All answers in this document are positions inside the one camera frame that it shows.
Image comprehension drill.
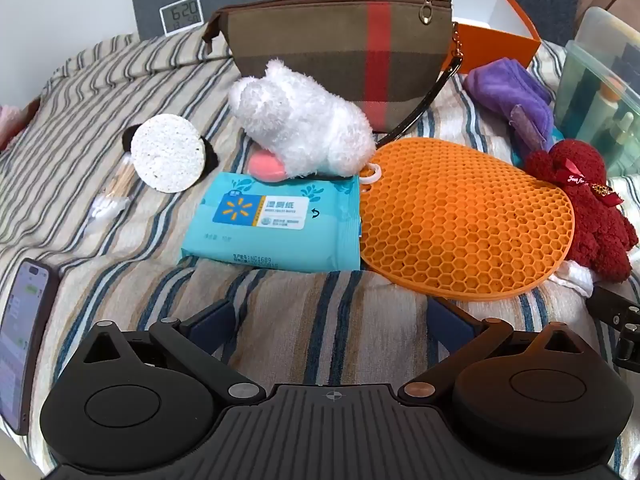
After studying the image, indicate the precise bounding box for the pink fluffy cloth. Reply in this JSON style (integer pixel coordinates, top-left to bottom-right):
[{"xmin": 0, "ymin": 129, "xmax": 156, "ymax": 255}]
[{"xmin": 0, "ymin": 105, "xmax": 21, "ymax": 151}]

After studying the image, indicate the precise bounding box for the white bottle with orange cap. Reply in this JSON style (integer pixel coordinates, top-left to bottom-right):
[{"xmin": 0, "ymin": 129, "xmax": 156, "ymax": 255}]
[{"xmin": 590, "ymin": 81, "xmax": 627, "ymax": 153}]

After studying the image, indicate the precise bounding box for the clear plastic storage box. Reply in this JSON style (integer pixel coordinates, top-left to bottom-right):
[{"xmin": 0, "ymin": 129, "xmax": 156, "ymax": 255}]
[{"xmin": 552, "ymin": 7, "xmax": 640, "ymax": 181}]

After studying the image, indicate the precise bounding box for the white digital clock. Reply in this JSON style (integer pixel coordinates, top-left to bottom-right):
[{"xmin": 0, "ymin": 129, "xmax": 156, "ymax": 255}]
[{"xmin": 159, "ymin": 0, "xmax": 207, "ymax": 37}]

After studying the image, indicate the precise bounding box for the brown plaid zipper pouch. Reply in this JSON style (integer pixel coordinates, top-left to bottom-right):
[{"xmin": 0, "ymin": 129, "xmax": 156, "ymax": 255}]
[{"xmin": 202, "ymin": 0, "xmax": 466, "ymax": 146}]

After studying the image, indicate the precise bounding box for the bundle of cotton swabs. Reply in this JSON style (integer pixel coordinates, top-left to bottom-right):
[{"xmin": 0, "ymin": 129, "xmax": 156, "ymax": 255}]
[{"xmin": 90, "ymin": 152, "xmax": 136, "ymax": 223}]

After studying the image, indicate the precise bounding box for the light blue wet wipes pack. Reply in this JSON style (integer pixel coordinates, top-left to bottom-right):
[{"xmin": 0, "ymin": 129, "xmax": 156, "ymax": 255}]
[{"xmin": 179, "ymin": 171, "xmax": 362, "ymax": 273}]

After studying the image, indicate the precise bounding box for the pink makeup puff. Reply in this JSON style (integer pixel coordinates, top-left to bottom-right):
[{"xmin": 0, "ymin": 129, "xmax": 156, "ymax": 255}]
[{"xmin": 248, "ymin": 147, "xmax": 291, "ymax": 181}]

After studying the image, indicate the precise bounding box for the small white cloth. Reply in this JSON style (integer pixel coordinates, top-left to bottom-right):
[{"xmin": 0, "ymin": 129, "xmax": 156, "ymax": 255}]
[{"xmin": 550, "ymin": 260, "xmax": 596, "ymax": 297}]

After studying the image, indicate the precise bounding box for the striped blanket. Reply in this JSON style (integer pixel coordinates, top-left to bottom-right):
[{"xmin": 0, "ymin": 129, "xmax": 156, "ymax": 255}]
[{"xmin": 0, "ymin": 35, "xmax": 640, "ymax": 480}]

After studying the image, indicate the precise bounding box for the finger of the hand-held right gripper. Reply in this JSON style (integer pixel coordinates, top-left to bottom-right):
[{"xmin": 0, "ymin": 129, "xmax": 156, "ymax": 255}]
[{"xmin": 585, "ymin": 285, "xmax": 640, "ymax": 366}]

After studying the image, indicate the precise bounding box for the smartphone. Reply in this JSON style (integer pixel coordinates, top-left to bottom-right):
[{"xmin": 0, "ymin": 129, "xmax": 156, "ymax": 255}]
[{"xmin": 0, "ymin": 257, "xmax": 61, "ymax": 436}]

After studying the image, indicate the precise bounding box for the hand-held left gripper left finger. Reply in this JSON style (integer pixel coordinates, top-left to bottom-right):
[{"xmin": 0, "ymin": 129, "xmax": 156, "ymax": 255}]
[{"xmin": 65, "ymin": 300, "xmax": 267, "ymax": 407}]

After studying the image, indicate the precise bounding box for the orange honeycomb silicone mat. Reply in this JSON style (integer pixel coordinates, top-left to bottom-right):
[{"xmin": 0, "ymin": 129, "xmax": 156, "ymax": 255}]
[{"xmin": 359, "ymin": 137, "xmax": 575, "ymax": 302}]

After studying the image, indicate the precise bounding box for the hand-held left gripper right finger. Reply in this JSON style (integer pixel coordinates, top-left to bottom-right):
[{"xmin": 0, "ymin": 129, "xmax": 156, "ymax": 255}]
[{"xmin": 397, "ymin": 297, "xmax": 596, "ymax": 407}]

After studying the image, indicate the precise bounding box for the orange cardboard box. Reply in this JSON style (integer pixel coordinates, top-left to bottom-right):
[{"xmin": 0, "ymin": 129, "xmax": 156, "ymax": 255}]
[{"xmin": 306, "ymin": 0, "xmax": 543, "ymax": 68}]

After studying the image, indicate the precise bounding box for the clear dropper bottle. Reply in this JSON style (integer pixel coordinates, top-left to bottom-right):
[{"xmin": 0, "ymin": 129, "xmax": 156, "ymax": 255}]
[{"xmin": 597, "ymin": 112, "xmax": 636, "ymax": 163}]

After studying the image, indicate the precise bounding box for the purple fleece cloth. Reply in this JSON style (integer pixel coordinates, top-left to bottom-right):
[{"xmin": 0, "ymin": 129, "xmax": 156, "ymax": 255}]
[{"xmin": 462, "ymin": 59, "xmax": 556, "ymax": 161}]

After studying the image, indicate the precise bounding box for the red plush bear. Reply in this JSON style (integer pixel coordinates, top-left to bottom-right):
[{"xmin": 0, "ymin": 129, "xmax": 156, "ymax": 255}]
[{"xmin": 524, "ymin": 139, "xmax": 640, "ymax": 283}]

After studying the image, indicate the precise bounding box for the round white sponge pad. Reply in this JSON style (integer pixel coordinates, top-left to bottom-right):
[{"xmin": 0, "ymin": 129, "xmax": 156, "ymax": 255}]
[{"xmin": 131, "ymin": 114, "xmax": 206, "ymax": 193}]

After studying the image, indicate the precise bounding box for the white plush toy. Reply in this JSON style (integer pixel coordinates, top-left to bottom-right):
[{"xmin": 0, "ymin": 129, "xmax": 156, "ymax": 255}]
[{"xmin": 227, "ymin": 59, "xmax": 377, "ymax": 178}]

